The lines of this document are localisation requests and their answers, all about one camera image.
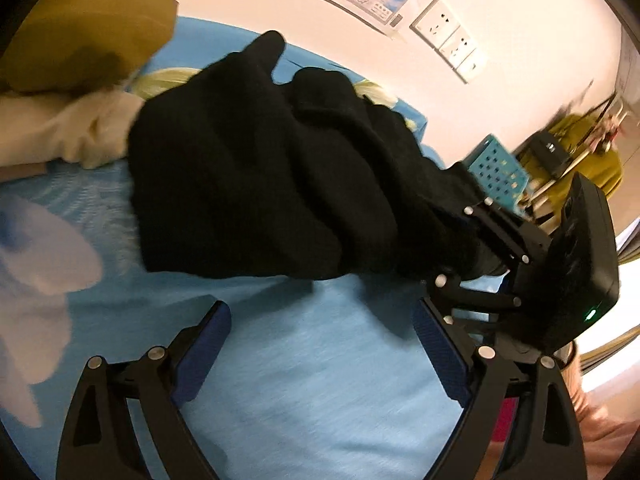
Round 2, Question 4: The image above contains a white wall socket panel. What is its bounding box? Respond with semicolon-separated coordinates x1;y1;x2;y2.
410;0;487;85

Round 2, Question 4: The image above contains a small black box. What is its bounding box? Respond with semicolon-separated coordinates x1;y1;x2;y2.
527;132;573;177

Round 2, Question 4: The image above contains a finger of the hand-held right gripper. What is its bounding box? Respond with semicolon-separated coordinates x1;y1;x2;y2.
462;197;532;267
432;274;523;313

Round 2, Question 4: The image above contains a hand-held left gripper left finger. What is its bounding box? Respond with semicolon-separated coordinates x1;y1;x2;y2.
55;300;233;480

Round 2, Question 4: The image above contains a blue printed bed sheet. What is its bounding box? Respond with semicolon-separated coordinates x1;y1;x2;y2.
0;15;506;480

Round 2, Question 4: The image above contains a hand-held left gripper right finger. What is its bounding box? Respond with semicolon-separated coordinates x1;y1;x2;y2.
412;297;587;480

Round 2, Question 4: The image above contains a white cloth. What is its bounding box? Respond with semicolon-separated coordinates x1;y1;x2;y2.
0;85;148;171

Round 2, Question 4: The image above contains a mustard brown cloth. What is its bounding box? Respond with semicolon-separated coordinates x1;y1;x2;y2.
0;0;180;95

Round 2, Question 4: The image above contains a teal perforated basket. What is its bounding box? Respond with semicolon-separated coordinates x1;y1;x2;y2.
464;134;533;218

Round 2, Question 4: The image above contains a black coat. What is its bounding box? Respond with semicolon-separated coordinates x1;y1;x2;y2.
127;30;511;281

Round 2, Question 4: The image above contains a person's right forearm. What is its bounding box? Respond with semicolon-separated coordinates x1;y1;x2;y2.
562;342;640;461

